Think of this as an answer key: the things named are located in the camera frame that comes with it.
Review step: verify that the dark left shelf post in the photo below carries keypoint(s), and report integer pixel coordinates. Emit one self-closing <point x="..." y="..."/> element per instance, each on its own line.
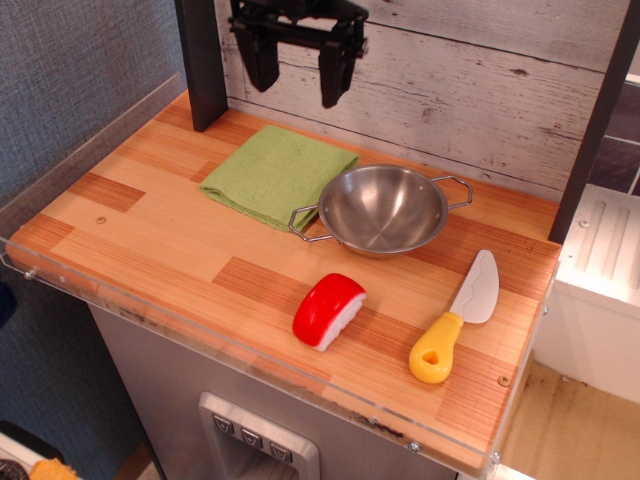
<point x="202" y="58"/>

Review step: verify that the red and white toy sushi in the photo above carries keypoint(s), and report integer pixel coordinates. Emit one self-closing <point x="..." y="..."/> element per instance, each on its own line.
<point x="327" y="309"/>

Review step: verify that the clear acrylic guard rail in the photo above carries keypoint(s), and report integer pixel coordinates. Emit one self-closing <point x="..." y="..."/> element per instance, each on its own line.
<point x="131" y="233"/>

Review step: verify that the silver dispenser panel with buttons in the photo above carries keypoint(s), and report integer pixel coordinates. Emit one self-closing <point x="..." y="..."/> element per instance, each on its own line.
<point x="245" y="445"/>

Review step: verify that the white toy sink unit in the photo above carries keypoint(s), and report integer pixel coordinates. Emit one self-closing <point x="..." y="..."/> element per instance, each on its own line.
<point x="590" y="326"/>

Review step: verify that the grey toy fridge cabinet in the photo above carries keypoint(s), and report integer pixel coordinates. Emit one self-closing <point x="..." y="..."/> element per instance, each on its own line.
<point x="164" y="379"/>

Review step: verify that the steel two-handled pot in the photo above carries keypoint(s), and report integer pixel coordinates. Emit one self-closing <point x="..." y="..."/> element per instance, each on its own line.
<point x="382" y="211"/>

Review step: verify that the green cloth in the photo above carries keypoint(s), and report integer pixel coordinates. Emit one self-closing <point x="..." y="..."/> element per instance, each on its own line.
<point x="275" y="172"/>

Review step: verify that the dark right shelf post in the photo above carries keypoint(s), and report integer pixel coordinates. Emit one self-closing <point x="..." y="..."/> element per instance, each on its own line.
<point x="605" y="104"/>

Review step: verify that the dark shelf post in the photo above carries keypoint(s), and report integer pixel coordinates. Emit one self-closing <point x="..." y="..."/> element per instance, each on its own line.
<point x="605" y="104"/>
<point x="202" y="58"/>

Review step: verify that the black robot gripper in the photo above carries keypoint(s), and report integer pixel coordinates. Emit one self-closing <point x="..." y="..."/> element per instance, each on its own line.
<point x="334" y="27"/>

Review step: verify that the yellow-handled toy knife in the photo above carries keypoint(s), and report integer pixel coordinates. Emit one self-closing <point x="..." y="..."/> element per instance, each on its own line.
<point x="431" y="357"/>

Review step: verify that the yellow object bottom left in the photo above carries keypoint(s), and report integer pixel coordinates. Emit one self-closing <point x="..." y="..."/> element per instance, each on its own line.
<point x="48" y="469"/>

